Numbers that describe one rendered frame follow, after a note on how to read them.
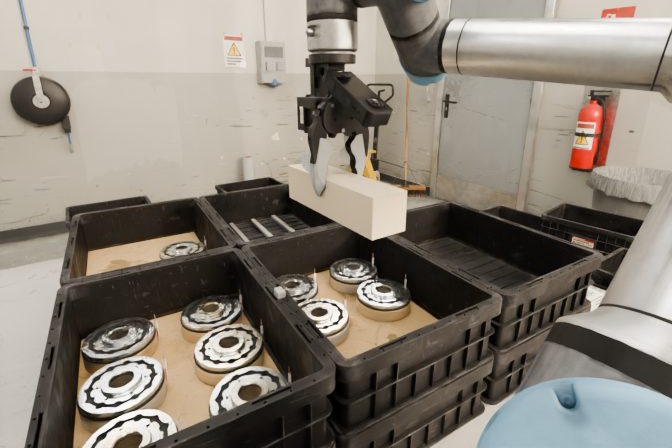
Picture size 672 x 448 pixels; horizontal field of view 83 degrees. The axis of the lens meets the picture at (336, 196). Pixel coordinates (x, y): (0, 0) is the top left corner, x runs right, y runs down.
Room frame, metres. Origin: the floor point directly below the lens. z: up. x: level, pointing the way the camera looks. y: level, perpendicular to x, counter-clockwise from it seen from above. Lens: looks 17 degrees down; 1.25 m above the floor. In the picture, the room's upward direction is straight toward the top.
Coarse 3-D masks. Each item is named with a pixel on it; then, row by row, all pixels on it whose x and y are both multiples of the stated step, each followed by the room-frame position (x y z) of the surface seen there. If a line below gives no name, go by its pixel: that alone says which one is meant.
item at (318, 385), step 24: (168, 264) 0.62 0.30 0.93; (72, 288) 0.54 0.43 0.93; (264, 288) 0.54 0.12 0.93; (288, 312) 0.47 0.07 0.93; (48, 336) 0.42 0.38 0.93; (312, 336) 0.42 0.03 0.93; (48, 360) 0.37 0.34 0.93; (48, 384) 0.34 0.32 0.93; (288, 384) 0.34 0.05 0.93; (312, 384) 0.34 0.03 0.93; (48, 408) 0.31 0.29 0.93; (240, 408) 0.31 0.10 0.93; (264, 408) 0.31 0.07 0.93; (288, 408) 0.32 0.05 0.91; (192, 432) 0.28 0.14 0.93; (216, 432) 0.28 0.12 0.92; (240, 432) 0.30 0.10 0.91
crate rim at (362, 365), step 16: (272, 240) 0.73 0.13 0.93; (288, 240) 0.74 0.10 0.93; (416, 256) 0.67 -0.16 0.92; (448, 272) 0.59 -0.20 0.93; (480, 288) 0.54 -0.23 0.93; (288, 304) 0.49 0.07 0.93; (480, 304) 0.49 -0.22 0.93; (496, 304) 0.50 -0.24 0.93; (304, 320) 0.45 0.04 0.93; (448, 320) 0.45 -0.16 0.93; (464, 320) 0.46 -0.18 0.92; (480, 320) 0.48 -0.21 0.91; (320, 336) 0.43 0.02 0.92; (400, 336) 0.42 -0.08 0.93; (416, 336) 0.42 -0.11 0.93; (432, 336) 0.43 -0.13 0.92; (448, 336) 0.45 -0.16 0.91; (336, 352) 0.39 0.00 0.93; (368, 352) 0.39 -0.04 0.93; (384, 352) 0.39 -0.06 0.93; (400, 352) 0.40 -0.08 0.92; (416, 352) 0.42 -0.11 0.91; (336, 368) 0.37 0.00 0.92; (352, 368) 0.37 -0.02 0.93; (368, 368) 0.38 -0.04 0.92; (384, 368) 0.39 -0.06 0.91
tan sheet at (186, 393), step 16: (160, 320) 0.59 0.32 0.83; (176, 320) 0.59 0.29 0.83; (160, 336) 0.55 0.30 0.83; (176, 336) 0.55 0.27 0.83; (80, 352) 0.51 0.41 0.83; (160, 352) 0.51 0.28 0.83; (176, 352) 0.51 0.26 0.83; (192, 352) 0.51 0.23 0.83; (80, 368) 0.47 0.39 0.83; (176, 368) 0.47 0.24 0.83; (192, 368) 0.47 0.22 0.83; (272, 368) 0.47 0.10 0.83; (80, 384) 0.44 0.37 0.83; (176, 384) 0.44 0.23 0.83; (192, 384) 0.44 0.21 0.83; (176, 400) 0.41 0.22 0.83; (192, 400) 0.41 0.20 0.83; (208, 400) 0.41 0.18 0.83; (176, 416) 0.39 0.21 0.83; (192, 416) 0.39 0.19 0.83; (208, 416) 0.39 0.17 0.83; (80, 432) 0.36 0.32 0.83
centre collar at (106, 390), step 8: (128, 368) 0.43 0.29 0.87; (136, 368) 0.43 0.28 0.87; (112, 376) 0.42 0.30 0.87; (120, 376) 0.42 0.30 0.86; (136, 376) 0.42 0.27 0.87; (104, 384) 0.40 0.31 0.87; (128, 384) 0.40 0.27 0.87; (136, 384) 0.41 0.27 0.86; (104, 392) 0.39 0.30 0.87; (112, 392) 0.39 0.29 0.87; (120, 392) 0.39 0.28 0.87
